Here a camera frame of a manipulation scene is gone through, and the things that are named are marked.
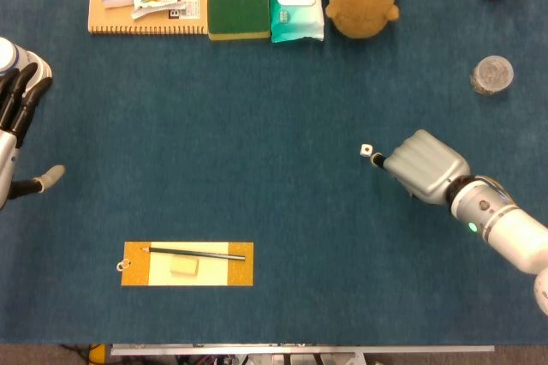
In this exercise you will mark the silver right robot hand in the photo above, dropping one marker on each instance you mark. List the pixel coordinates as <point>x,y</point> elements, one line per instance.
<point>428,168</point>

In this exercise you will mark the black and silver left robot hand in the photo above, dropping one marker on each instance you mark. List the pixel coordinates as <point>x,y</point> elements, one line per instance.
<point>8,155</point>

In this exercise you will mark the white die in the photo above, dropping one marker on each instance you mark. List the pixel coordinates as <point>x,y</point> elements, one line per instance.
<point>366,151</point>

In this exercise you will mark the clear jar of clips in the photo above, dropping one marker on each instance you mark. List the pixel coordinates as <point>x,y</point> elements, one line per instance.
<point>492,75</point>

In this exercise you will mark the blue tablecloth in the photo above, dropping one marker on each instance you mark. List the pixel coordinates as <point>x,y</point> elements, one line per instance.
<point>257,146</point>

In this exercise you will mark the beige eraser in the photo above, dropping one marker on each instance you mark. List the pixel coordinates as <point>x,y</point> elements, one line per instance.
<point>185,265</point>

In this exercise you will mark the cork clipboard with paper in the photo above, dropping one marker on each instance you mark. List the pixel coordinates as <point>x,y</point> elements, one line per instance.
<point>240,271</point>

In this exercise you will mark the dark green pencil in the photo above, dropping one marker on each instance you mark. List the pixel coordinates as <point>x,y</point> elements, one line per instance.
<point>201,254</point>

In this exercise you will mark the cream paper sheet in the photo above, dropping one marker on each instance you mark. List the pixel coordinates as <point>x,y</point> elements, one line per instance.
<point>212,273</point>

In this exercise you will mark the green and yellow sponge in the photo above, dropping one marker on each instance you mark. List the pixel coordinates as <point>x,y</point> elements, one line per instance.
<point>238,16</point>

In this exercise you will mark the metal table edge rail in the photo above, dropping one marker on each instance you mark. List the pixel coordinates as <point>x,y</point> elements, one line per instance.
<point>299,350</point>

